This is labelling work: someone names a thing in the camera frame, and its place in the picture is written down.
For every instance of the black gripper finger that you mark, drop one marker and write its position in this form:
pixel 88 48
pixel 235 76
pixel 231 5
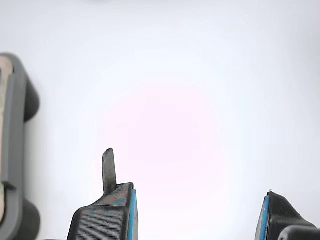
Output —
pixel 277 217
pixel 100 220

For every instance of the curved part with adhesive backing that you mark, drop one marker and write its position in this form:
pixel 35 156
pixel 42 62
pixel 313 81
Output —
pixel 5 65

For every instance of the gray frame holder plate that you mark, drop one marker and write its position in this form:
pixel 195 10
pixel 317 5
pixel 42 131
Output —
pixel 17 112

